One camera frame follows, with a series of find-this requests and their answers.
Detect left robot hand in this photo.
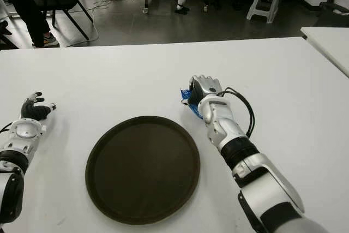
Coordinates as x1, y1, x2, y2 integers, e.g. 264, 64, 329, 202
21, 92, 57, 121

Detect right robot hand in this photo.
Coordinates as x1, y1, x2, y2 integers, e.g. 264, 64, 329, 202
182, 75, 223, 108

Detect blue Oreo cookie pack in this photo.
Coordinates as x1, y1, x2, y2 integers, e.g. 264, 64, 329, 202
179, 87, 204, 120

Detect standing person black trousers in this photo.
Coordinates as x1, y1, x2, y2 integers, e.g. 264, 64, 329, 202
5, 0, 60, 49

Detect round dark brown tray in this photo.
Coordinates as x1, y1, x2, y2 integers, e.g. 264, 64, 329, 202
85, 115, 202, 219

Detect white side table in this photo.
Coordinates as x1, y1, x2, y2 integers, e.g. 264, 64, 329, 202
300, 27, 349, 78

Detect black seat of person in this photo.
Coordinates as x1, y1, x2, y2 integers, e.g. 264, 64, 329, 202
317, 0, 349, 28

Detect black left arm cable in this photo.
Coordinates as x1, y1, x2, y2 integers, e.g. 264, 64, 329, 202
0, 122, 15, 135

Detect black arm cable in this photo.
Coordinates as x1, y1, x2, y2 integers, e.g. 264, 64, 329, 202
0, 122, 15, 135
218, 87, 256, 138

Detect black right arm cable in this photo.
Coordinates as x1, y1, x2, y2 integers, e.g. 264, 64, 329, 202
218, 87, 256, 138

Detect black chair frame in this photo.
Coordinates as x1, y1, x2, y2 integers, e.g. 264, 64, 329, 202
0, 20, 14, 50

